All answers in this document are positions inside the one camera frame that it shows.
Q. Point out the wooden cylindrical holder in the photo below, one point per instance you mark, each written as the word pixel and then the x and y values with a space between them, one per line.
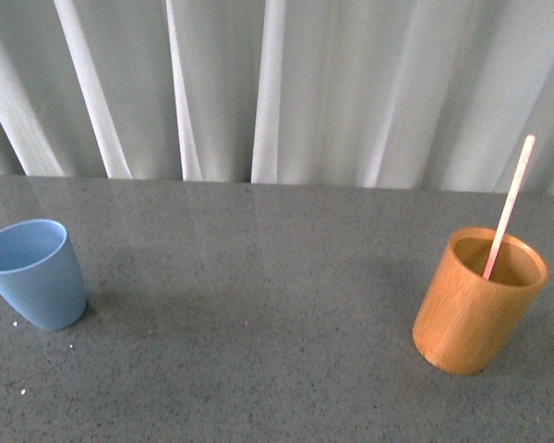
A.
pixel 465 319

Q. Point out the blue plastic cup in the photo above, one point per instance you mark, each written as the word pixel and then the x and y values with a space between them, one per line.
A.
pixel 40 276

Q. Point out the white pleated curtain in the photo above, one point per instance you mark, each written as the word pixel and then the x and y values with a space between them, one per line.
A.
pixel 389 94

